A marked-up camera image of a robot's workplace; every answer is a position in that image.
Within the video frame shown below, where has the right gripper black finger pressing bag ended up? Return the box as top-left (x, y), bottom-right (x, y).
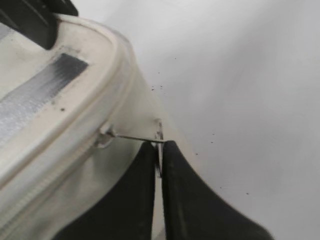
top-left (0, 0), bottom-right (79, 50)

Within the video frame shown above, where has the cream bag with mesh top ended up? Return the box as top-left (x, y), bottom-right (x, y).
top-left (0, 12), bottom-right (186, 240)

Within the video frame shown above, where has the right gripper black finger holding ring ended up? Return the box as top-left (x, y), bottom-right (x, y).
top-left (54, 142), bottom-right (156, 240)
top-left (162, 141), bottom-right (273, 240)

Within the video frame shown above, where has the silver zipper pull ring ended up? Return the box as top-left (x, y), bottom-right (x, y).
top-left (96, 124), bottom-right (173, 178)

